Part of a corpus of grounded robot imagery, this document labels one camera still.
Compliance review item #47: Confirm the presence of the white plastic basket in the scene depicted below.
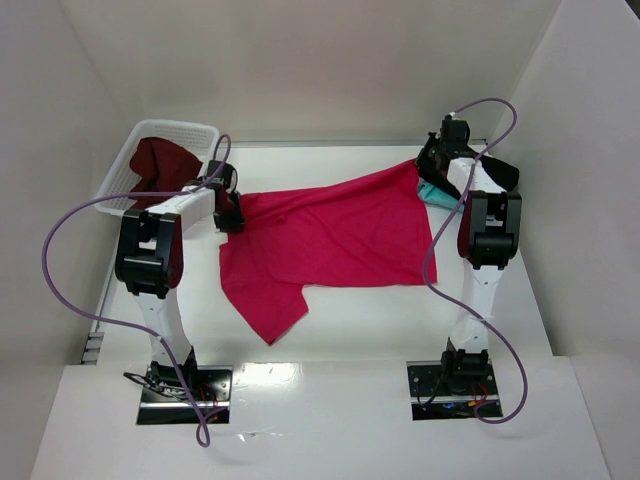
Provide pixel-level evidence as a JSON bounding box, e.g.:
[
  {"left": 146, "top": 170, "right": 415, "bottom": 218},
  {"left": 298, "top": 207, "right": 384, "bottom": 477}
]
[{"left": 94, "top": 119, "right": 220, "bottom": 217}]

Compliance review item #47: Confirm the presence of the dark red t shirt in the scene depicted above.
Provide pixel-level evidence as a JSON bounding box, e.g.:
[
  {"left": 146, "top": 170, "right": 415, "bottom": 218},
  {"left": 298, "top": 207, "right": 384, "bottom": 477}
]
[{"left": 129, "top": 137, "right": 202, "bottom": 193}]

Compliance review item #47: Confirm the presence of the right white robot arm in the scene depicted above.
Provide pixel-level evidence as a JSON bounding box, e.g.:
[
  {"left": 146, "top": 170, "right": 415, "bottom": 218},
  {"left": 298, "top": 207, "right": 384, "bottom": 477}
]
[{"left": 416, "top": 114, "right": 522, "bottom": 394}]

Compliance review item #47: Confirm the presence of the black folded t shirt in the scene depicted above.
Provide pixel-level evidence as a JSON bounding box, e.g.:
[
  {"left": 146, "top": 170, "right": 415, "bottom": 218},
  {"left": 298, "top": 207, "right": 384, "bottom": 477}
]
[{"left": 473, "top": 153, "right": 520, "bottom": 192}]

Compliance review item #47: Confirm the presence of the teal folded t shirt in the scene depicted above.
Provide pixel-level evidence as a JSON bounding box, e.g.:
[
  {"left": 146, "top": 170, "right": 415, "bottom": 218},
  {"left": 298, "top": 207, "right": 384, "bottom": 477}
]
[{"left": 417, "top": 181, "right": 457, "bottom": 210}]

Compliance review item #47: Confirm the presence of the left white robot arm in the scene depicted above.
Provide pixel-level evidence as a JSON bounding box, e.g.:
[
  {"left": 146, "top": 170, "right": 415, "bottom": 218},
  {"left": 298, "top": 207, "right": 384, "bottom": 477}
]
[{"left": 115, "top": 160, "right": 245, "bottom": 388}]

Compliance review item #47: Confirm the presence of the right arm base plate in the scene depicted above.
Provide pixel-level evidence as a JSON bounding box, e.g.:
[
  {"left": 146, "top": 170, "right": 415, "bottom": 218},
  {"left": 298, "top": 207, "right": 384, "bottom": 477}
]
[{"left": 406, "top": 361, "right": 503, "bottom": 421}]

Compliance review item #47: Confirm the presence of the pink t shirt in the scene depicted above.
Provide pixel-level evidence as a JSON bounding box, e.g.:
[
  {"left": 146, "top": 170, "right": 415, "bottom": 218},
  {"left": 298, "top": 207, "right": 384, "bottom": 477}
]
[{"left": 219, "top": 161, "right": 438, "bottom": 345}]

